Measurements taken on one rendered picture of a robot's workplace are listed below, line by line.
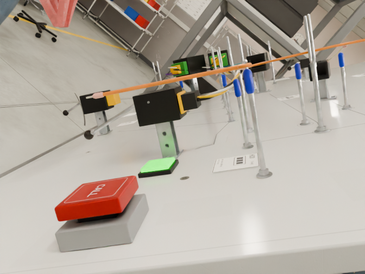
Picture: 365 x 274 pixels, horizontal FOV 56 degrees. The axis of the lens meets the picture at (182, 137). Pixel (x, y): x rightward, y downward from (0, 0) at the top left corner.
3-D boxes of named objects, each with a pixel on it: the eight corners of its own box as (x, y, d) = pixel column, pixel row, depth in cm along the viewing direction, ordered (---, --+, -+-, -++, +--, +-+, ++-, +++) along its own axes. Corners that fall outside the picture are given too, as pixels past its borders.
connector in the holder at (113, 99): (113, 104, 83) (110, 92, 82) (121, 102, 83) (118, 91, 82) (107, 106, 79) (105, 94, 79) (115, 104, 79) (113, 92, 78)
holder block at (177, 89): (149, 120, 48) (142, 92, 48) (187, 114, 47) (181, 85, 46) (139, 126, 44) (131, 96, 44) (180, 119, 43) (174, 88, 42)
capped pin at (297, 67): (309, 125, 48) (301, 62, 46) (298, 125, 48) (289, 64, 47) (312, 122, 49) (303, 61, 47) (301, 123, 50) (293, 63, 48)
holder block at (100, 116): (74, 137, 87) (63, 99, 85) (120, 129, 85) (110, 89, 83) (65, 142, 82) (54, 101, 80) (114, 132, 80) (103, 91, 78)
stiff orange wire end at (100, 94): (90, 99, 37) (88, 94, 36) (253, 67, 30) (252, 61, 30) (83, 101, 35) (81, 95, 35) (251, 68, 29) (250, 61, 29)
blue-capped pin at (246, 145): (241, 147, 44) (230, 79, 42) (253, 144, 43) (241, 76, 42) (241, 149, 42) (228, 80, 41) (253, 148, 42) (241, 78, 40)
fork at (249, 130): (242, 134, 50) (225, 36, 48) (243, 131, 52) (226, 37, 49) (256, 132, 50) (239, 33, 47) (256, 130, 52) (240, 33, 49)
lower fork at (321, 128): (331, 131, 42) (316, 12, 39) (316, 134, 42) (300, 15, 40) (326, 128, 44) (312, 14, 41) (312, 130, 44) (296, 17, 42)
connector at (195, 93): (168, 111, 47) (165, 96, 46) (203, 104, 46) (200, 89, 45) (162, 114, 44) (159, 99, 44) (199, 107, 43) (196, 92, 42)
